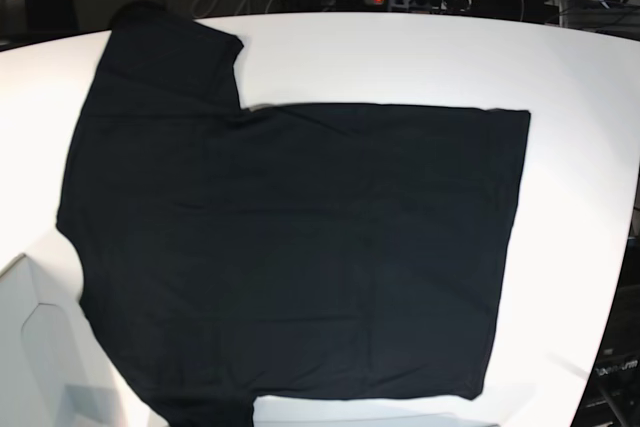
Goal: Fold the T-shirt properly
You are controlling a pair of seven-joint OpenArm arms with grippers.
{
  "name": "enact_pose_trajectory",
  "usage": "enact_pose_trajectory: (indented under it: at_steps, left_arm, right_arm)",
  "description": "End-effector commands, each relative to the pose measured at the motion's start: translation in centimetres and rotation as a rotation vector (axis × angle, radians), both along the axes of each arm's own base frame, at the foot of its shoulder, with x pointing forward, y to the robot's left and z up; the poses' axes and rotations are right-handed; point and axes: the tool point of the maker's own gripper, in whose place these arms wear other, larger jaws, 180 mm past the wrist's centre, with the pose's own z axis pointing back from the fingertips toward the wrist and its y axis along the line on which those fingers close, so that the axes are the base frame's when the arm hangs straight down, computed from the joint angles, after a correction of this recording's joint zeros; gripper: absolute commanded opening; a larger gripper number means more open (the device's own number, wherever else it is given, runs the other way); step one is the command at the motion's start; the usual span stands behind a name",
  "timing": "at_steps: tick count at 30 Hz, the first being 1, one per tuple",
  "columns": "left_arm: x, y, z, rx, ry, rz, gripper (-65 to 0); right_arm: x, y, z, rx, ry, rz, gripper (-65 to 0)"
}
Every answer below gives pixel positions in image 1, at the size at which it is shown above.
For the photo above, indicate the black T-shirt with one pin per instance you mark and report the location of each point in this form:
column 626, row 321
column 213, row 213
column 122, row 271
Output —
column 316, row 251

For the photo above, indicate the black power strip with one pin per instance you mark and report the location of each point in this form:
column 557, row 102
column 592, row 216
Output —
column 409, row 6

